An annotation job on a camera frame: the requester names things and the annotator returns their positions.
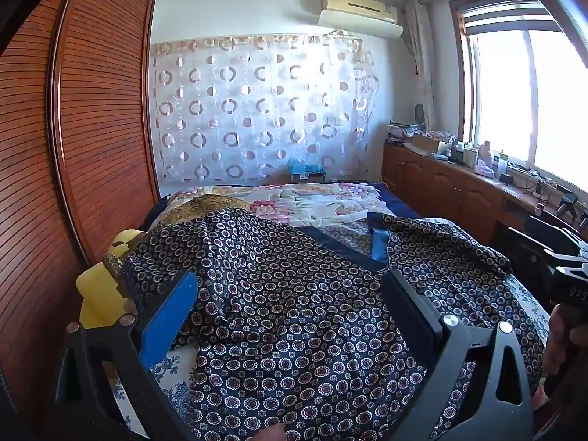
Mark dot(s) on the yellow pillow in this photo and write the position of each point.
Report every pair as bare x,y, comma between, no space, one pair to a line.
96,294

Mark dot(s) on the circle-patterned sheer curtain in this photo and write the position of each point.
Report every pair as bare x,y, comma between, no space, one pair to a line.
257,115

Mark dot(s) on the small black box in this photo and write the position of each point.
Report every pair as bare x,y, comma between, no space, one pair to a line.
507,179

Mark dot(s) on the open cardboard box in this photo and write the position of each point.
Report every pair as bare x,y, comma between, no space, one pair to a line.
425,143

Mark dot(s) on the pink floral blanket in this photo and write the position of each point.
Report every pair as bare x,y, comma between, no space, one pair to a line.
312,202

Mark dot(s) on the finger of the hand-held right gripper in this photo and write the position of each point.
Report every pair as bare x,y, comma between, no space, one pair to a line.
558,236

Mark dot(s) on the white window curtain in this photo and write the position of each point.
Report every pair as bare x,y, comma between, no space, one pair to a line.
420,55

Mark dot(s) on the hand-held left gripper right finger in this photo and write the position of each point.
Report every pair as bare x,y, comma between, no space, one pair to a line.
409,305

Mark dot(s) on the navy bed sheet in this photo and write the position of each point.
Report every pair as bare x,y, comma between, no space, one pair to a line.
390,195

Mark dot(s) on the person's right hand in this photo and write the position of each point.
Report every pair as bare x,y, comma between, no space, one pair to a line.
556,340

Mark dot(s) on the wall air conditioner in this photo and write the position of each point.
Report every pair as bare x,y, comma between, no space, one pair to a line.
363,25

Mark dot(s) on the long wooden cabinet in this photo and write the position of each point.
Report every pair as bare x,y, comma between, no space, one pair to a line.
436,183

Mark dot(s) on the white jar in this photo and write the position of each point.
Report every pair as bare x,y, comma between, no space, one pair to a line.
469,156

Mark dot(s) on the wooden-framed window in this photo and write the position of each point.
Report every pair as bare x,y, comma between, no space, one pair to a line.
505,92

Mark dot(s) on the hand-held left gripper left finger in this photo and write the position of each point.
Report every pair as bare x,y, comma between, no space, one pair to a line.
167,317

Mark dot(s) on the beige air conditioner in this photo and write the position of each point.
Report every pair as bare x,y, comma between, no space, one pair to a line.
360,4

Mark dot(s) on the blue floral quilt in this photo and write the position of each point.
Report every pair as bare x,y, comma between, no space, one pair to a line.
170,370

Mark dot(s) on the navy circle-print garment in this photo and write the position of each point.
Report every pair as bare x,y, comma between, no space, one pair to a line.
298,308

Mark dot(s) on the small round stand mirror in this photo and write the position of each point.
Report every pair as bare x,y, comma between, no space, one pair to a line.
420,113

